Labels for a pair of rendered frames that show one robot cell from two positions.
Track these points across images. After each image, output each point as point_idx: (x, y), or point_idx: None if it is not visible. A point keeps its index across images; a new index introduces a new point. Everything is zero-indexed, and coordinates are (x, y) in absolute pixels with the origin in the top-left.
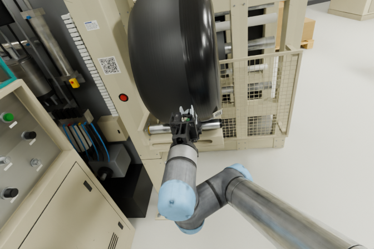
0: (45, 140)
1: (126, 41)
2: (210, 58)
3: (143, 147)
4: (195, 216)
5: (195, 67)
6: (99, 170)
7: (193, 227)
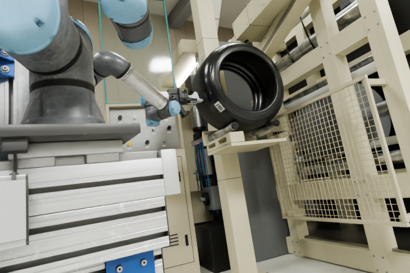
0: (175, 136)
1: (222, 85)
2: (208, 67)
3: (217, 164)
4: (147, 109)
5: (201, 72)
6: (202, 194)
7: (146, 117)
